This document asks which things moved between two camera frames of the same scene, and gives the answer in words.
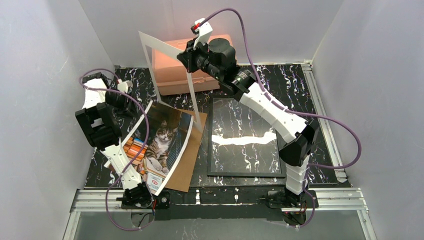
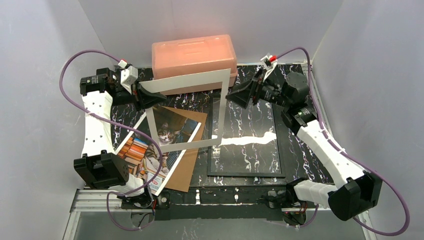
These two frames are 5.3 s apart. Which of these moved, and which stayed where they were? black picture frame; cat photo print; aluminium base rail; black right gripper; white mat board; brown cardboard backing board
Moved: black right gripper; white mat board
Stayed: aluminium base rail; black picture frame; brown cardboard backing board; cat photo print
